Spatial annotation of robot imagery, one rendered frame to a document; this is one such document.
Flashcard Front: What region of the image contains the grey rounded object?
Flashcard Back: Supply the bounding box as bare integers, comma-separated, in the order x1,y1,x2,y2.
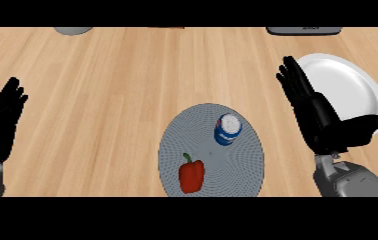
53,26,94,36

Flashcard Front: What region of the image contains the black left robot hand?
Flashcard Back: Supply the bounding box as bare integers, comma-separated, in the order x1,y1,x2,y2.
0,76,29,164

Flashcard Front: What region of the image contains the red bell pepper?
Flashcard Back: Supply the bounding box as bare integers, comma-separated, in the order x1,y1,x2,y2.
177,152,207,195

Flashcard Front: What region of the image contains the grey oval placemat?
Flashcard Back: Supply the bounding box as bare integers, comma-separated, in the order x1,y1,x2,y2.
156,103,266,198

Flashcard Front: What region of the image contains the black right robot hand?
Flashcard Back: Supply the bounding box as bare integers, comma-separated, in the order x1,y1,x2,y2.
275,55,378,156

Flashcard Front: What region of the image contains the white round plate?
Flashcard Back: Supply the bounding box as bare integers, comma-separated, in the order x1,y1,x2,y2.
295,52,378,122

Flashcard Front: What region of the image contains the blue and white can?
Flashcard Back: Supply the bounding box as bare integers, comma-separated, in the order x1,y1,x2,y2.
213,113,244,147

